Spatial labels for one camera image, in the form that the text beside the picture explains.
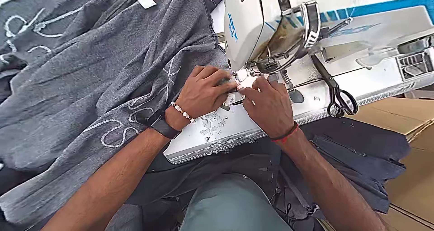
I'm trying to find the person's right hand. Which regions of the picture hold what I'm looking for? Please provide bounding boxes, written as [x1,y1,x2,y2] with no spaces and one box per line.
[237,76,295,139]

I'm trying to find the person's left hand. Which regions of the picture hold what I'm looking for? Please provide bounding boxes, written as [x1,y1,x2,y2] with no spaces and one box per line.
[165,65,241,131]

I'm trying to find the grey fabric with white stitching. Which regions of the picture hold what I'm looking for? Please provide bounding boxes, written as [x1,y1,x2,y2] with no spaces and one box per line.
[0,0,234,229]

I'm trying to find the person's right forearm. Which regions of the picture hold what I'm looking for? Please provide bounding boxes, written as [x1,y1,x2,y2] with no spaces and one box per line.
[272,122,388,231]

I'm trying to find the person's left forearm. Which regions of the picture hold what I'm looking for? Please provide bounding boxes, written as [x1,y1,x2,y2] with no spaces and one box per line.
[41,117,182,231]

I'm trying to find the white sewing table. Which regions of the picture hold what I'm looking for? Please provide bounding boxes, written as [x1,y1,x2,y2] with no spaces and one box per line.
[163,7,434,165]

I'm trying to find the black scissors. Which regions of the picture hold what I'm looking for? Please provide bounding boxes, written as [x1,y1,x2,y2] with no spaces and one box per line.
[310,53,359,119]

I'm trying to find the white sewing machine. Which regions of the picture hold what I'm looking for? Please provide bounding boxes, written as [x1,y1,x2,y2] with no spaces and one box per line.
[223,0,434,104]

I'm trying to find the black cloth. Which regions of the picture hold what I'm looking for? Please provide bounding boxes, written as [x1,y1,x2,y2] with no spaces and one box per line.
[106,138,282,231]

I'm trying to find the dark navy fabric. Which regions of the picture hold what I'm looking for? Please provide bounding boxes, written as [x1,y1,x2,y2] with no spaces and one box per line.
[279,117,412,221]

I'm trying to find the person's legs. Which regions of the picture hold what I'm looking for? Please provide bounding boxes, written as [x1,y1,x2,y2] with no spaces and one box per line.
[179,173,294,231]

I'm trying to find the cardboard box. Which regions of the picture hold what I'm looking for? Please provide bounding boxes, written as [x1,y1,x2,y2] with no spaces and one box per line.
[317,96,434,231]

